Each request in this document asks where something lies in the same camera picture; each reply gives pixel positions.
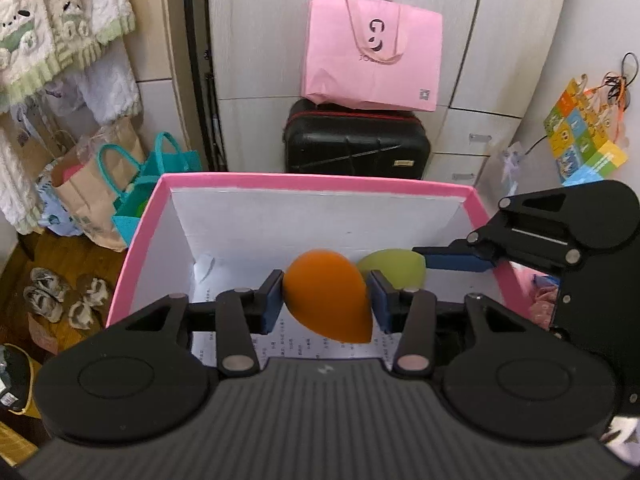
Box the green makeup sponge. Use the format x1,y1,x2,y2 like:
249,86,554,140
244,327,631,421
356,248,426,289

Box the orange makeup sponge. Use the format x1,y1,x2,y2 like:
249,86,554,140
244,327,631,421
282,249,373,344

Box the pink cardboard shoe box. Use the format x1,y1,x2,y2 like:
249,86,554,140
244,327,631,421
105,171,547,361

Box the colourful paper gift bag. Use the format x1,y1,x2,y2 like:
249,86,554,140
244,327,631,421
544,52,639,186

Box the teal gift bag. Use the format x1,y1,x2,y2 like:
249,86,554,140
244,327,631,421
96,131,202,247

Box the black suitcase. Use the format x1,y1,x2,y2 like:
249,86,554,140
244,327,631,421
283,99,431,180

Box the grey white slippers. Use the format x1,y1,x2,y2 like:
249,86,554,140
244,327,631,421
23,268,113,334

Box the brown paper bag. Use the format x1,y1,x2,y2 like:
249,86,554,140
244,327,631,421
51,117,146,252

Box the pink tote bag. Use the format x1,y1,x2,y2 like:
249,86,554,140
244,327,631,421
302,0,444,112

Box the grey wardrobe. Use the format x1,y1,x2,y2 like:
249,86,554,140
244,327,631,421
208,0,563,185

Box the black clothes rack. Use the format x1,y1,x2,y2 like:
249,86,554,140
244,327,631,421
183,0,228,171

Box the cream green knit cardigan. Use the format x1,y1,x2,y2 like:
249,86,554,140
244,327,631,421
0,0,144,236

